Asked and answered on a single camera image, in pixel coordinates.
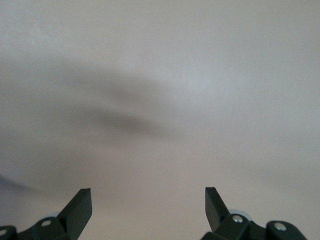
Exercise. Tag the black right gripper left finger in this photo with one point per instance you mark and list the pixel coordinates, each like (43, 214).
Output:
(77, 212)

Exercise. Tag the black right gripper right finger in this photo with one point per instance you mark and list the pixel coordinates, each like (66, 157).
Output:
(215, 212)

